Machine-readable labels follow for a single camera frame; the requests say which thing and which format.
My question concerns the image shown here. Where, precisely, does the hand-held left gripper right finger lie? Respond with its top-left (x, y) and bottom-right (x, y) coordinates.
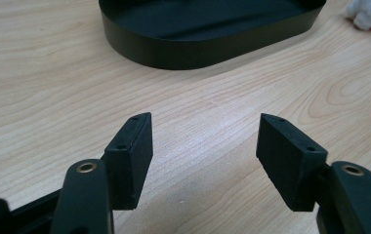
top-left (256, 112), bottom-right (329, 213)

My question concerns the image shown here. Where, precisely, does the plush toy keychain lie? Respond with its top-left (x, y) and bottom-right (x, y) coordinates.
top-left (346, 0), bottom-right (371, 31)

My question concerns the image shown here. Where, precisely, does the black hanger stand with tray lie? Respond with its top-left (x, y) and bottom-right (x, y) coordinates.
top-left (98, 0), bottom-right (328, 71)

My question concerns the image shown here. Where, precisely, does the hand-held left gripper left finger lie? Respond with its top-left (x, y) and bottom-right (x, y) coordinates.
top-left (101, 112), bottom-right (154, 211)

